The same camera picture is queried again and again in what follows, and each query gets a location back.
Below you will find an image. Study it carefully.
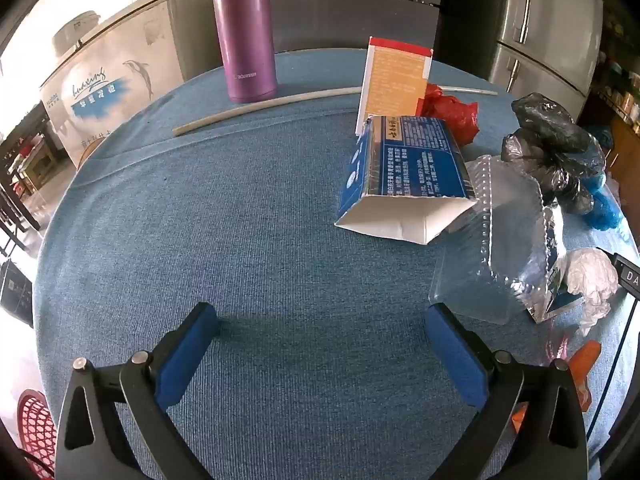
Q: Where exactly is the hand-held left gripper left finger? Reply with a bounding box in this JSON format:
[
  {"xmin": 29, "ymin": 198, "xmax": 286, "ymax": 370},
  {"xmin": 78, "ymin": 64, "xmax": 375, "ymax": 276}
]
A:
[{"xmin": 54, "ymin": 302, "xmax": 221, "ymax": 480}]

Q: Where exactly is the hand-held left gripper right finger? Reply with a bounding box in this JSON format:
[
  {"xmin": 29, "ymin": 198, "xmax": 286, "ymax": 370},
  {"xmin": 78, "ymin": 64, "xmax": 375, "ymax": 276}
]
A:
[{"xmin": 425, "ymin": 302, "xmax": 590, "ymax": 480}]

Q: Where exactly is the white plastic bag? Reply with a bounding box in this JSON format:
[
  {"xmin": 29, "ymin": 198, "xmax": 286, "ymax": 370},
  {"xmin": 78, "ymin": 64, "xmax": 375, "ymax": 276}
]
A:
[{"xmin": 562, "ymin": 247, "xmax": 621, "ymax": 338}]

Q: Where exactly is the blue plastic bag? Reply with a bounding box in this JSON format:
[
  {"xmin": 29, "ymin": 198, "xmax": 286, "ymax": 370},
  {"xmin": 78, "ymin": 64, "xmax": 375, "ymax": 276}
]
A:
[{"xmin": 582, "ymin": 125, "xmax": 623, "ymax": 231}]

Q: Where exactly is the silver and blue foil packet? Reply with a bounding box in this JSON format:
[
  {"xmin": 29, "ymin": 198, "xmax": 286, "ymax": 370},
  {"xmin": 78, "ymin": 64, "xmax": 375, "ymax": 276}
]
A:
[{"xmin": 520, "ymin": 205, "xmax": 587, "ymax": 324}]

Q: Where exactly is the orange wrapper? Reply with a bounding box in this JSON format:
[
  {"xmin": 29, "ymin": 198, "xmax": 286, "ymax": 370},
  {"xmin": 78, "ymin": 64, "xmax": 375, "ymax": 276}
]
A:
[{"xmin": 510, "ymin": 341, "xmax": 602, "ymax": 433}]

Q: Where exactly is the clear plastic clamshell container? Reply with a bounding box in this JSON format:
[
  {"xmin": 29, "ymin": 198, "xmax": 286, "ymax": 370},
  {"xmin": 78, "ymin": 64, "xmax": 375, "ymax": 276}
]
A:
[{"xmin": 430, "ymin": 154, "xmax": 568, "ymax": 326}]

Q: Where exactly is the black plastic bag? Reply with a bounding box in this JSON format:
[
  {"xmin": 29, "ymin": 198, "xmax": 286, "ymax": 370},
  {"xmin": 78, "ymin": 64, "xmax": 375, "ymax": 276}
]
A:
[{"xmin": 501, "ymin": 92, "xmax": 606, "ymax": 216}]

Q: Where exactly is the red mesh basket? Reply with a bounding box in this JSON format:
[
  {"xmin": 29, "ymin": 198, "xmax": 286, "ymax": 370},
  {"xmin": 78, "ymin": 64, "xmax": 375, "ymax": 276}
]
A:
[{"xmin": 17, "ymin": 390, "xmax": 58, "ymax": 480}]

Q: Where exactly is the blue and white carton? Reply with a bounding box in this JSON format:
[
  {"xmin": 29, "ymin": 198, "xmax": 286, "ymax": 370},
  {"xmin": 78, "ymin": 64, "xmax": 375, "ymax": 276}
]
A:
[{"xmin": 334, "ymin": 115, "xmax": 480, "ymax": 246}]

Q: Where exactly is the red plastic bag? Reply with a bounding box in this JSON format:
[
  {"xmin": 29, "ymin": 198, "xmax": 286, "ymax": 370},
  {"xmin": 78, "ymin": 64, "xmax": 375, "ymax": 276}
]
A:
[{"xmin": 414, "ymin": 83, "xmax": 480, "ymax": 147}]

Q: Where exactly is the orange and white box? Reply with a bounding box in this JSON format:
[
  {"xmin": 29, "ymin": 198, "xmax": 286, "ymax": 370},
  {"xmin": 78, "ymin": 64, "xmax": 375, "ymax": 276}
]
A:
[{"xmin": 355, "ymin": 36, "xmax": 434, "ymax": 136}]

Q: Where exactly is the black trash bin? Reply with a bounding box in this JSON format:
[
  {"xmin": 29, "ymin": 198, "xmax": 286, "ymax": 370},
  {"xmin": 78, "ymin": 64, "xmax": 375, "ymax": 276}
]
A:
[{"xmin": 0, "ymin": 259, "xmax": 35, "ymax": 328}]

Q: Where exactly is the cluttered shelf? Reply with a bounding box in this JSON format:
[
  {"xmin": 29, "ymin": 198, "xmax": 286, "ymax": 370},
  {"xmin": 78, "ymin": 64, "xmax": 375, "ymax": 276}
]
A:
[{"xmin": 592, "ymin": 5, "xmax": 640, "ymax": 136}]

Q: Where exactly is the dark wooden chair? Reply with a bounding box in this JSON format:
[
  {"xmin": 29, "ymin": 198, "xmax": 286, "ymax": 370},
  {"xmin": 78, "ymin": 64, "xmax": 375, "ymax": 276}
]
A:
[{"xmin": 0, "ymin": 160, "xmax": 42, "ymax": 256}]

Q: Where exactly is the yellow desk fan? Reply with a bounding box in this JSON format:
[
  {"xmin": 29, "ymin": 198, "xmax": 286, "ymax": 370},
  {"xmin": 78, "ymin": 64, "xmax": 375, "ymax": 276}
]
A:
[{"xmin": 77, "ymin": 136, "xmax": 110, "ymax": 168}]

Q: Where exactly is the long white stick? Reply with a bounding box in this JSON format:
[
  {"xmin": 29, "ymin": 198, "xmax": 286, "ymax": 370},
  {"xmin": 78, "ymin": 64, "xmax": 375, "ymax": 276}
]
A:
[{"xmin": 172, "ymin": 85, "xmax": 499, "ymax": 137}]

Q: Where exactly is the silver refrigerator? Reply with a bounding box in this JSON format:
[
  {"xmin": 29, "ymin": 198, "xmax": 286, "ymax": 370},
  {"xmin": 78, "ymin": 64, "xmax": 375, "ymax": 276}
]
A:
[{"xmin": 487, "ymin": 0, "xmax": 605, "ymax": 121}]

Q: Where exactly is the dark wooden table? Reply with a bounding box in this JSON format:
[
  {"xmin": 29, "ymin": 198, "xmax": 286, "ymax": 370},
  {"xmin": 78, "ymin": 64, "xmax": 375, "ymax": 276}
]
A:
[{"xmin": 10, "ymin": 101, "xmax": 66, "ymax": 161}]

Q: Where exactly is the white chest freezer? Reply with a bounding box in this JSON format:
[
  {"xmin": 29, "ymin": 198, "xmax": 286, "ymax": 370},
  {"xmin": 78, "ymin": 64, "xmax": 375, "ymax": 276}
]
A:
[{"xmin": 39, "ymin": 0, "xmax": 221, "ymax": 168}]

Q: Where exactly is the purple thermos bottle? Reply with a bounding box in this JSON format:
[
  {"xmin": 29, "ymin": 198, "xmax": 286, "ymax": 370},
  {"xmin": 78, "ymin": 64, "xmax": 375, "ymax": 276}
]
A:
[{"xmin": 208, "ymin": 0, "xmax": 279, "ymax": 104}]

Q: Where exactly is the grey cabinet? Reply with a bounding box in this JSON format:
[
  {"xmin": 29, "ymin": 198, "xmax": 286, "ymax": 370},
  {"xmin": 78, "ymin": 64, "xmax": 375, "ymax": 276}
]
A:
[{"xmin": 270, "ymin": 0, "xmax": 442, "ymax": 54}]

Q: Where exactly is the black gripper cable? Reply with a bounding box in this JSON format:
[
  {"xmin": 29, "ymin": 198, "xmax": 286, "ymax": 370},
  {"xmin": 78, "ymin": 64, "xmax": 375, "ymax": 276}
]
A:
[{"xmin": 585, "ymin": 292, "xmax": 640, "ymax": 441}]

